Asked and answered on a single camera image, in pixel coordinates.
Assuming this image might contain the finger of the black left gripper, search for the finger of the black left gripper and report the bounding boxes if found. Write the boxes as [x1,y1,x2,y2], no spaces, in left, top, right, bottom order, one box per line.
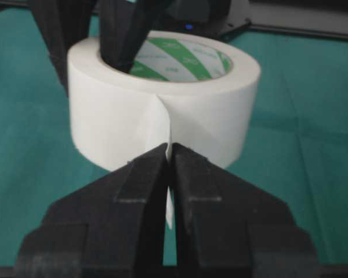
[27,0,97,94]
[99,1,158,72]

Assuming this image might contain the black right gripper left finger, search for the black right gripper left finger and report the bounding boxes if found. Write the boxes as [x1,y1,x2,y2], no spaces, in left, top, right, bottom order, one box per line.
[14,144,167,277]

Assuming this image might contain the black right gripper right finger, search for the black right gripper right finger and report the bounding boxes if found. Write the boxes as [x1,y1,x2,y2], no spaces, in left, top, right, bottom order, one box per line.
[172,143,320,277]

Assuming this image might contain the white duct tape roll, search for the white duct tape roll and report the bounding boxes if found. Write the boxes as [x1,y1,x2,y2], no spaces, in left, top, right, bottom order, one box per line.
[68,30,262,229]

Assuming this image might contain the black aluminium rail frame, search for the black aluminium rail frame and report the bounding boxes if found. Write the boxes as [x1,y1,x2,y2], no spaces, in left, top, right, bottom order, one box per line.
[220,1,348,41]

